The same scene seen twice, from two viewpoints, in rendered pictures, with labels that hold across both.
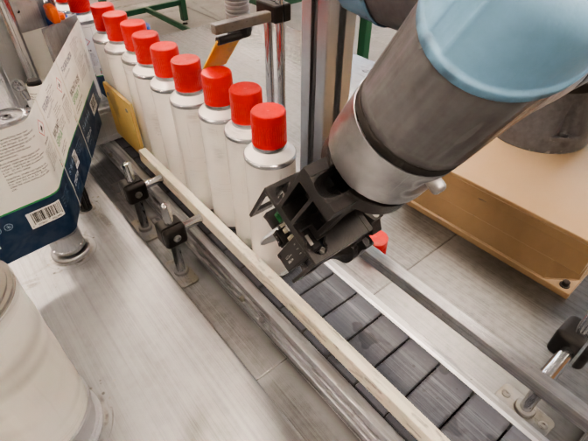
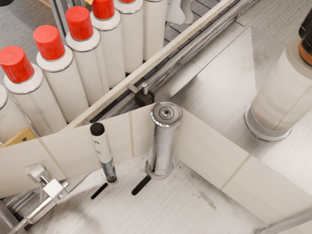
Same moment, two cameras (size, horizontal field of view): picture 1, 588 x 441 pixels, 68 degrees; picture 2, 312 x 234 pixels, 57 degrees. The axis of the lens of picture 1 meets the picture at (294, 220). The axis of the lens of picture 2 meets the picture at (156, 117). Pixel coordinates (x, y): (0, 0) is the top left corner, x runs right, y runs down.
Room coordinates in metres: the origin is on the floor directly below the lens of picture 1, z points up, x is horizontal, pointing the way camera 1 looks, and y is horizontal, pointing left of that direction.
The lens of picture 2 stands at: (0.43, 0.45, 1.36)
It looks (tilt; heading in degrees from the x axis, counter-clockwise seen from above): 60 degrees down; 257
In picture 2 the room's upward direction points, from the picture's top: 5 degrees clockwise
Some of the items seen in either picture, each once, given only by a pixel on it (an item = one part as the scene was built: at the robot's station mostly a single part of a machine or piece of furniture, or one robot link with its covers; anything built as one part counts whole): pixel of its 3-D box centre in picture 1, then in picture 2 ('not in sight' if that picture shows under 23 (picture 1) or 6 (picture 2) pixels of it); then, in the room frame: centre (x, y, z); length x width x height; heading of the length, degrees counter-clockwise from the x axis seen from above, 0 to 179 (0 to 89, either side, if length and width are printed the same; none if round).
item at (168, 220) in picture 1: (174, 241); (145, 101); (0.39, 0.15, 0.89); 0.03 x 0.03 x 0.12; 39
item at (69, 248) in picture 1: (42, 192); (161, 145); (0.38, 0.28, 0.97); 0.05 x 0.05 x 0.19
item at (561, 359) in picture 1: (544, 383); not in sight; (0.19, -0.22, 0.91); 0.07 x 0.03 x 0.16; 129
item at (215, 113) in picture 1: (226, 153); (108, 43); (0.45, 0.08, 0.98); 0.05 x 0.05 x 0.20
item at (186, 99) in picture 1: (198, 138); (89, 62); (0.48, 0.12, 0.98); 0.05 x 0.05 x 0.20
